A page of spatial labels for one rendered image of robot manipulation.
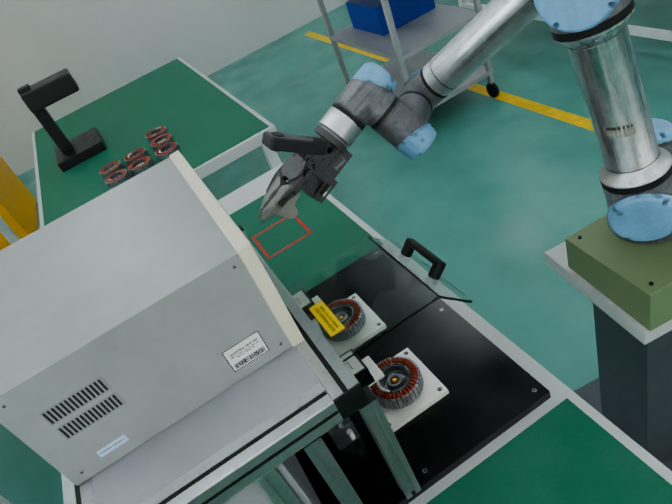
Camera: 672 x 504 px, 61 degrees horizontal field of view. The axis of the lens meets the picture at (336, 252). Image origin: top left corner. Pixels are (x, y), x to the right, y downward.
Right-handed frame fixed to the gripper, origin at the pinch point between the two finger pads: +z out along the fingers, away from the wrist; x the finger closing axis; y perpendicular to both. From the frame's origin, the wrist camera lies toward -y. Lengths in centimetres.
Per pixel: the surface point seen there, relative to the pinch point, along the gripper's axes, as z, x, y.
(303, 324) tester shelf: 8.1, -25.4, 4.1
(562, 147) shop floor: -103, 107, 179
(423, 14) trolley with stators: -133, 222, 132
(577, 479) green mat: 1, -55, 48
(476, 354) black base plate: -3, -24, 48
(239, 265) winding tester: 4.1, -28.6, -14.1
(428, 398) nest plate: 9.0, -26.8, 40.5
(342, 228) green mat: -5, 43, 50
